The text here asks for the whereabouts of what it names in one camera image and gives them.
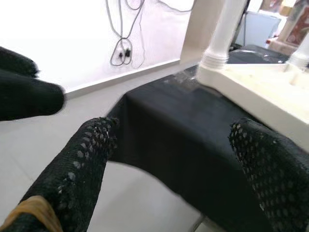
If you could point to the white plastic table leg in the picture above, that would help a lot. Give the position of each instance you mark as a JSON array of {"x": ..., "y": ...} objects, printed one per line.
[
  {"x": 222, "y": 36},
  {"x": 299, "y": 58}
]

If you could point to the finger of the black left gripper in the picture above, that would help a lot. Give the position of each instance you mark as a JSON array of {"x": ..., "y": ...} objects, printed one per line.
[
  {"x": 17, "y": 62},
  {"x": 29, "y": 96}
]

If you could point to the white plastic table top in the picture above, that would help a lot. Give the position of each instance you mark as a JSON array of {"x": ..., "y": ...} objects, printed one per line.
[{"x": 265, "y": 96}]

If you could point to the yellow rubber band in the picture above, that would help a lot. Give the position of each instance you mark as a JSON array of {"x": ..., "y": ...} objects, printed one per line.
[{"x": 31, "y": 207}]

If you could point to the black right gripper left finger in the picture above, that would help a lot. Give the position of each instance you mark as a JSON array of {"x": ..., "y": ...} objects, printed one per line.
[{"x": 67, "y": 174}]

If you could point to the clear tape patch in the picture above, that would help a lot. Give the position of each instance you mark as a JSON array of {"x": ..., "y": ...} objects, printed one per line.
[{"x": 183, "y": 77}]

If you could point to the black power adapter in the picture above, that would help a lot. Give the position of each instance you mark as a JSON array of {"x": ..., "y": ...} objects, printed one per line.
[{"x": 126, "y": 52}]

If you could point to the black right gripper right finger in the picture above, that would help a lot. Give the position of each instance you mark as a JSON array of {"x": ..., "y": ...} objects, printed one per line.
[{"x": 277, "y": 174}]

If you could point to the black table cloth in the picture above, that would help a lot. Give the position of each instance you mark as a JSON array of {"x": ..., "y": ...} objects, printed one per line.
[{"x": 181, "y": 133}]

